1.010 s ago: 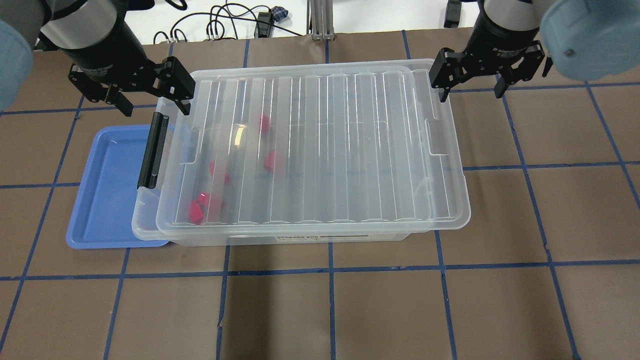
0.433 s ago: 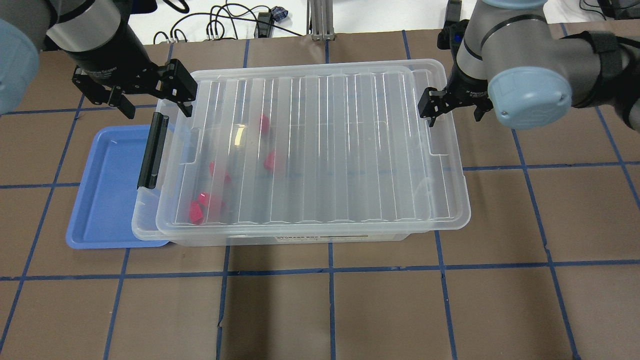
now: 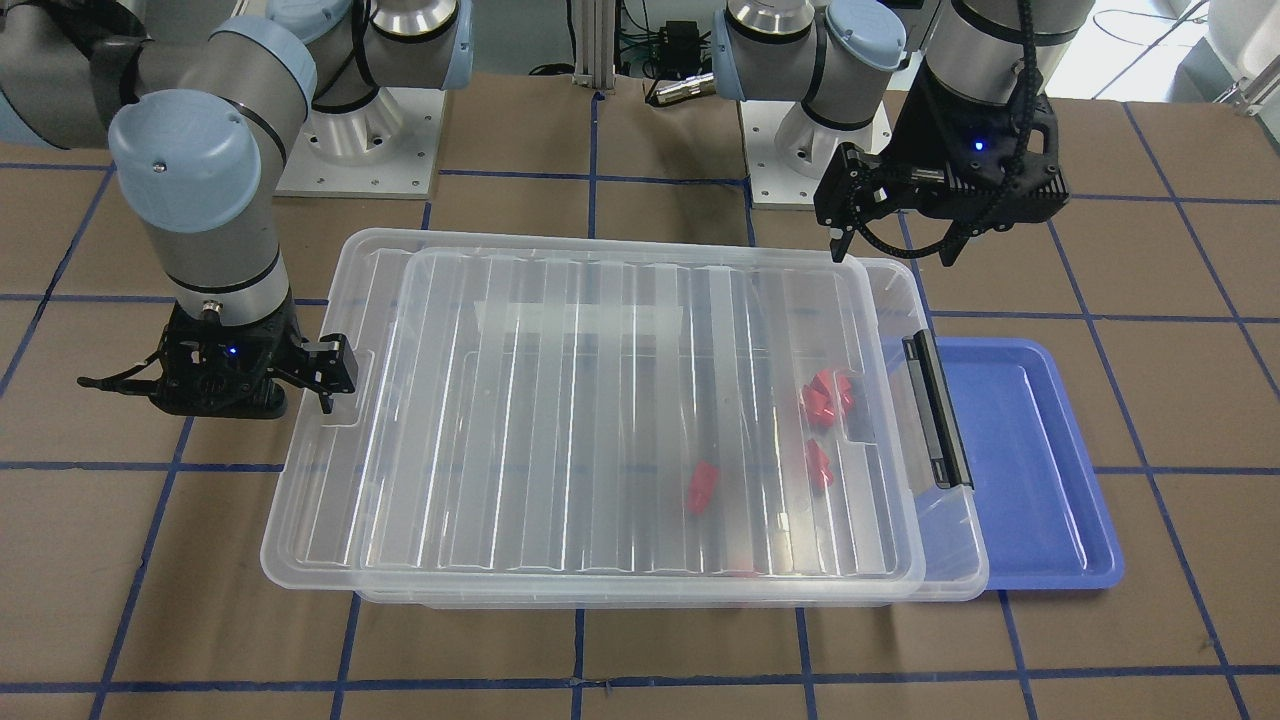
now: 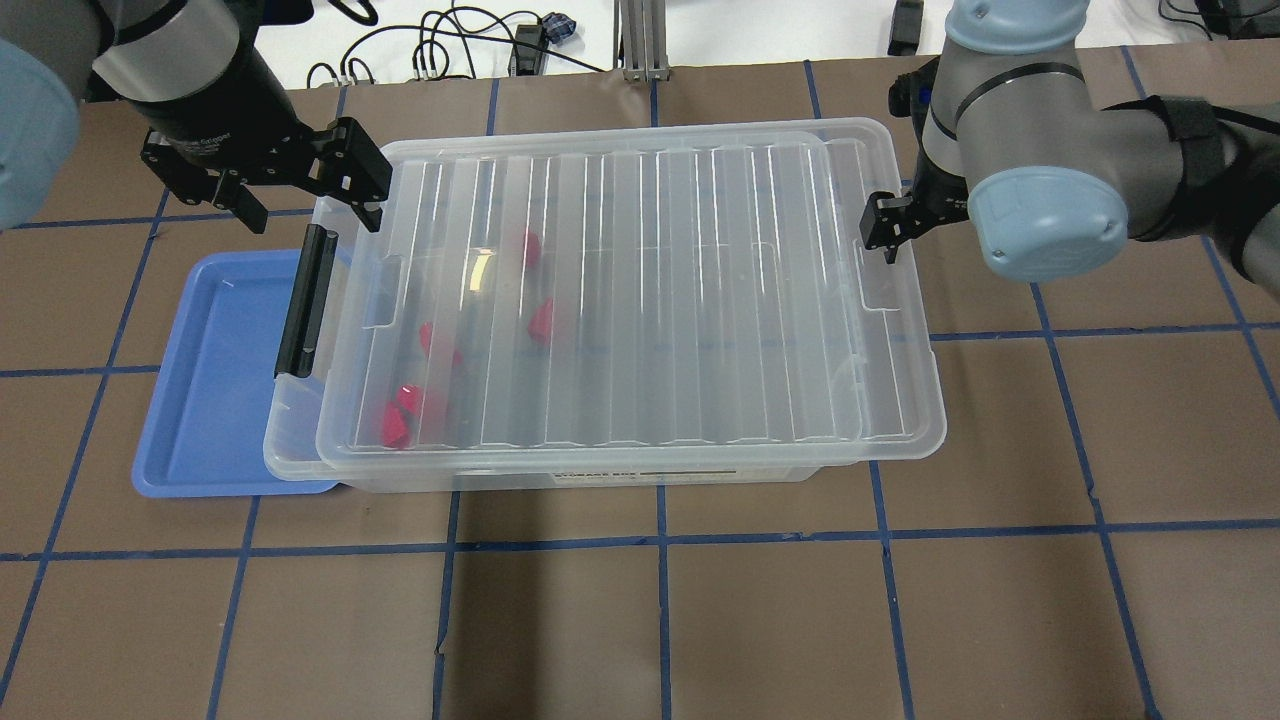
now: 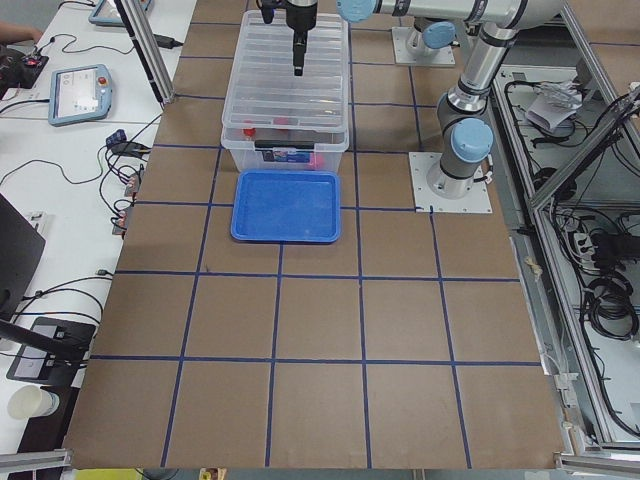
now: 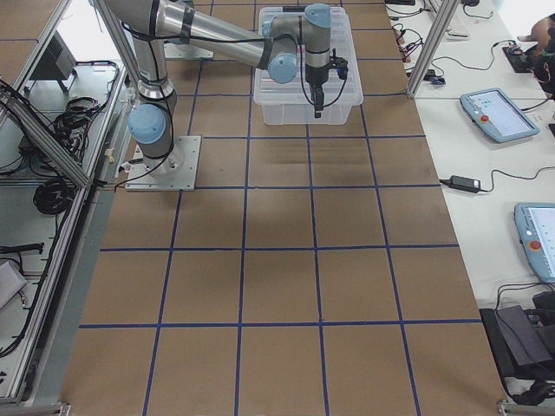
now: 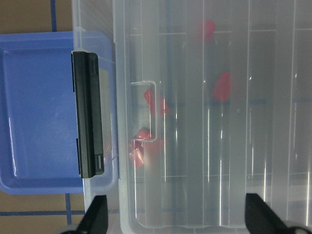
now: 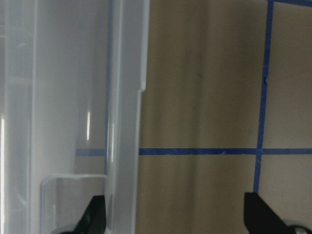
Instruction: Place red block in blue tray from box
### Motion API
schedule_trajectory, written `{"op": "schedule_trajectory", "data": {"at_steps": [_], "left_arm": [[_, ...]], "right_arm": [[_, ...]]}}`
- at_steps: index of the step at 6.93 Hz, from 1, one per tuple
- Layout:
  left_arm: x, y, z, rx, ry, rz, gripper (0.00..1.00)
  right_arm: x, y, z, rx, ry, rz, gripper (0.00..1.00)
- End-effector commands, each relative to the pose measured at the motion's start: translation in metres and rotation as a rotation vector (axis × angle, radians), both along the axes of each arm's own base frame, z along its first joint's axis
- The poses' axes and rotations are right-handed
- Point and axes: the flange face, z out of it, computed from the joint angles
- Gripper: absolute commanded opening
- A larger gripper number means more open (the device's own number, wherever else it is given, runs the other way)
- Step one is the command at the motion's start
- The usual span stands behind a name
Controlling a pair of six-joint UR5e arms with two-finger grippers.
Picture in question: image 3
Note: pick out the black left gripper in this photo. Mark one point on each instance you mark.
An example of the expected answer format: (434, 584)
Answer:
(932, 128)

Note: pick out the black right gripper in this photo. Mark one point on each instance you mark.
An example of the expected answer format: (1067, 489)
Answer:
(327, 362)

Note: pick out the red block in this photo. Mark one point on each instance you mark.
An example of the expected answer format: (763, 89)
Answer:
(819, 400)
(701, 488)
(818, 466)
(844, 394)

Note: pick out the clear plastic box lid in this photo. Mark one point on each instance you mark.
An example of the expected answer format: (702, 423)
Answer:
(545, 408)

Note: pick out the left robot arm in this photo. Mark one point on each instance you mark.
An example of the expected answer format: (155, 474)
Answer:
(837, 61)

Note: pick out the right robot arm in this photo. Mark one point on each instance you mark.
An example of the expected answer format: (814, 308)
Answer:
(200, 135)

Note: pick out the clear plastic storage box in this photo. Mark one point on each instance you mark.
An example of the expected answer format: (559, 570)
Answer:
(312, 536)

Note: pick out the blue plastic tray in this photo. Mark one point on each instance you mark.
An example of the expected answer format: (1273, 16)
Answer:
(1033, 517)

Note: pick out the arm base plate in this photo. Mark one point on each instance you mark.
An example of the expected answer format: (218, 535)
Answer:
(387, 148)
(787, 152)

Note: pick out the black box latch handle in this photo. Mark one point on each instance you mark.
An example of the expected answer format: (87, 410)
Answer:
(943, 442)

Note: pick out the aluminium frame post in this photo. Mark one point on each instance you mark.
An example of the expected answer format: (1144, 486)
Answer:
(594, 35)

